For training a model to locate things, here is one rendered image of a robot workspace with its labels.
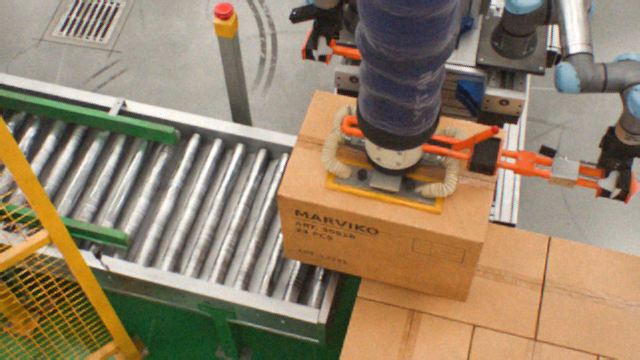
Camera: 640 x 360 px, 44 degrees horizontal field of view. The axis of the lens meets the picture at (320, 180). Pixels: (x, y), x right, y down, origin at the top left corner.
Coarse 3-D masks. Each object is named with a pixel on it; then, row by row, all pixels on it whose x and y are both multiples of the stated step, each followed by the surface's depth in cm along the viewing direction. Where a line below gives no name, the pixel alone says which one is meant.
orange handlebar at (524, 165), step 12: (336, 48) 240; (348, 48) 240; (348, 120) 225; (348, 132) 224; (360, 132) 223; (456, 156) 218; (504, 156) 219; (516, 156) 218; (528, 156) 217; (540, 156) 217; (504, 168) 216; (516, 168) 215; (528, 168) 214; (588, 168) 215; (588, 180) 212
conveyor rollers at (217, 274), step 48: (48, 144) 305; (96, 144) 304; (144, 144) 304; (192, 144) 303; (240, 144) 303; (0, 192) 294; (48, 192) 293; (96, 192) 292; (144, 192) 292; (192, 192) 292; (144, 240) 282; (240, 288) 270; (288, 288) 270
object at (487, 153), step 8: (480, 144) 219; (488, 144) 219; (496, 144) 219; (472, 152) 217; (480, 152) 217; (488, 152) 217; (496, 152) 217; (472, 160) 215; (480, 160) 216; (488, 160) 216; (496, 160) 215; (472, 168) 218; (480, 168) 218; (488, 168) 216; (496, 168) 216
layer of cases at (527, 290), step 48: (528, 240) 279; (384, 288) 270; (480, 288) 269; (528, 288) 269; (576, 288) 269; (624, 288) 268; (384, 336) 261; (432, 336) 260; (480, 336) 260; (528, 336) 260; (576, 336) 259; (624, 336) 259
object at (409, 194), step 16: (336, 176) 229; (352, 176) 229; (368, 176) 229; (416, 176) 229; (352, 192) 227; (368, 192) 226; (384, 192) 226; (400, 192) 225; (416, 192) 225; (416, 208) 224; (432, 208) 223
